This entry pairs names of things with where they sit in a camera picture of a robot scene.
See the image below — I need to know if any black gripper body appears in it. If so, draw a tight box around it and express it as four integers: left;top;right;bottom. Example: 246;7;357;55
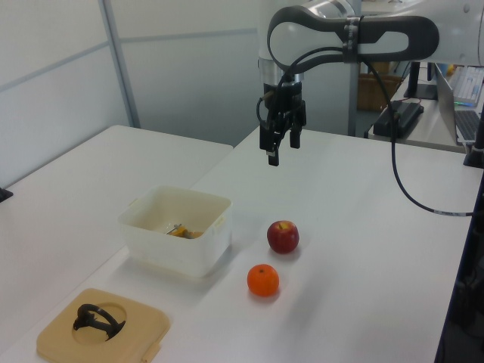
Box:
262;80;306;114

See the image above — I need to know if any red toy apple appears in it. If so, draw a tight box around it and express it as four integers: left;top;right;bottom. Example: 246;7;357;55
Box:
266;220;300;255

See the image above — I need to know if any orange toy fruit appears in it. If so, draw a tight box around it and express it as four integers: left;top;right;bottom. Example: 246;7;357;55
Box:
247;263;281;298

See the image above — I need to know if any white plastic container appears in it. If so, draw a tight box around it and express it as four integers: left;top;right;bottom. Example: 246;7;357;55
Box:
116;185;233;280

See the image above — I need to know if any brown cardboard box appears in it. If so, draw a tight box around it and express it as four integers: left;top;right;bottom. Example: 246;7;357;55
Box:
357;62;402;113

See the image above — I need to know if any black electronics box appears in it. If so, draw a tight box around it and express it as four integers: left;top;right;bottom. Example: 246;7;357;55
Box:
373;101;425;138

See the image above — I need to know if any large orange C-clamp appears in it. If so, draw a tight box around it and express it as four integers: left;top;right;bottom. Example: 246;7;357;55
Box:
165;222;202;240

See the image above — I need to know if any black monitor stand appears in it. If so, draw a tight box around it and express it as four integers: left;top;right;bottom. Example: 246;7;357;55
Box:
403;61;439;101

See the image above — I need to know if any silver laptop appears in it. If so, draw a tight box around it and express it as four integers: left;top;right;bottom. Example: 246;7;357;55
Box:
433;63;484;147

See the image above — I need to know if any beige plastic lid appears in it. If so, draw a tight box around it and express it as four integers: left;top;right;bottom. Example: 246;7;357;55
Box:
36;287;170;363

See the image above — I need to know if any grey partition post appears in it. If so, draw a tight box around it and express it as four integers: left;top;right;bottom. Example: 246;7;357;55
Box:
346;60;365;138

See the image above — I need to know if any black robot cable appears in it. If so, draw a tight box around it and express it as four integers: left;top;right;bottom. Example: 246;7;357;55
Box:
256;47;476;219

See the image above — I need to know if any dark vertical frame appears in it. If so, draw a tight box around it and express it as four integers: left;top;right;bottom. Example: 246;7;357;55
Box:
433;166;484;363

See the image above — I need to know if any black lid handle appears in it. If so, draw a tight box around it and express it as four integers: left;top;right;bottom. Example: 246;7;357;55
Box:
73;303;126;343

